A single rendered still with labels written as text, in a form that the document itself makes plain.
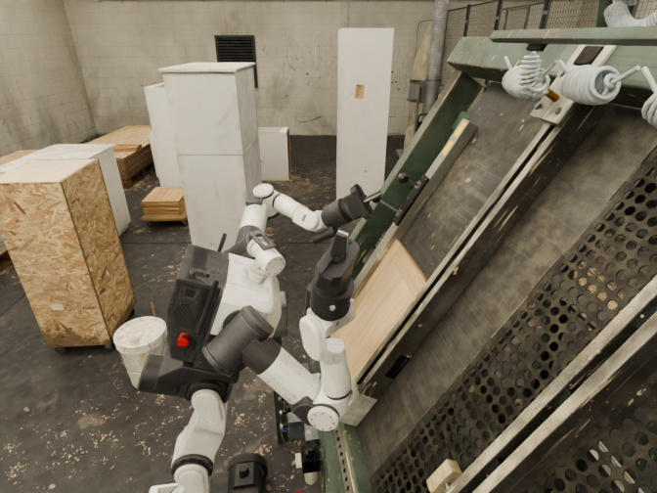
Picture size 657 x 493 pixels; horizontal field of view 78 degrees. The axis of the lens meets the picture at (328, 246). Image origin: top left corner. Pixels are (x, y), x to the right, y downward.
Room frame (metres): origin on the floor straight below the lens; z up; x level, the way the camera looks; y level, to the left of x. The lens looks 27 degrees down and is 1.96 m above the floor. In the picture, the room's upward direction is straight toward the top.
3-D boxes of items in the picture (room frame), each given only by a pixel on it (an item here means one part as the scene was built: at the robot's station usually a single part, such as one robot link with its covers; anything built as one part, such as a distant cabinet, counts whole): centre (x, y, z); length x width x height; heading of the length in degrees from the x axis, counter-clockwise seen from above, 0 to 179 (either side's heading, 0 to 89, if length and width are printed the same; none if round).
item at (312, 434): (1.07, 0.12, 0.69); 0.50 x 0.14 x 0.24; 9
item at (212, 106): (3.79, 1.00, 0.88); 0.90 x 0.60 x 1.75; 0
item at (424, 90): (6.64, -1.57, 1.10); 1.37 x 0.70 x 2.20; 0
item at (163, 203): (4.54, 1.90, 0.15); 0.61 x 0.52 x 0.31; 0
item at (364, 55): (5.14, -0.40, 1.03); 0.61 x 0.58 x 2.05; 0
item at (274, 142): (6.24, 0.90, 0.36); 0.58 x 0.45 x 0.72; 90
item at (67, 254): (2.38, 1.72, 0.63); 0.50 x 0.42 x 1.25; 4
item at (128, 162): (6.84, 3.40, 0.23); 2.45 x 1.03 x 0.45; 0
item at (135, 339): (1.96, 1.15, 0.24); 0.32 x 0.30 x 0.47; 0
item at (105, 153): (3.84, 2.60, 0.48); 1.00 x 0.64 x 0.95; 0
